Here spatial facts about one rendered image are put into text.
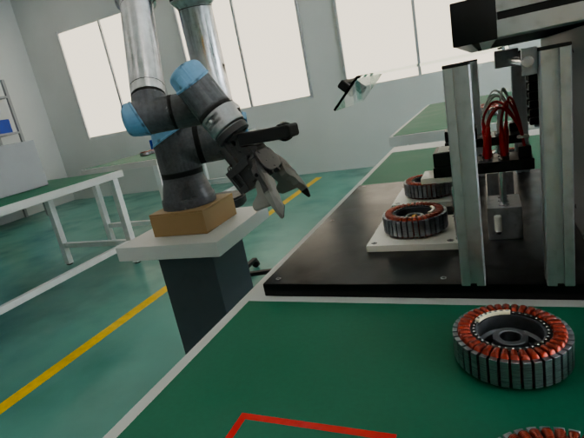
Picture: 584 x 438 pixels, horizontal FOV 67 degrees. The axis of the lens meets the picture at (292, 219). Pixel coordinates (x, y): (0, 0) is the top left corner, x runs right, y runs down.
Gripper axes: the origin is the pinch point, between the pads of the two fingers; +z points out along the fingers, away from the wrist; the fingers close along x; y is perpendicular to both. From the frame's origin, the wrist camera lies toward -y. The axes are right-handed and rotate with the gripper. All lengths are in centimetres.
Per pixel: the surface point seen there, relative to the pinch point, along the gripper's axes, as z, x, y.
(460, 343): 21.0, 36.1, -23.5
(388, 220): 11.7, 3.8, -13.7
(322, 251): 9.4, 6.5, -1.1
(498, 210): 20.1, 3.8, -29.2
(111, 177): -101, -169, 200
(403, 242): 15.9, 6.7, -14.5
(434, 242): 18.4, 6.8, -18.9
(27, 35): -478, -471, 445
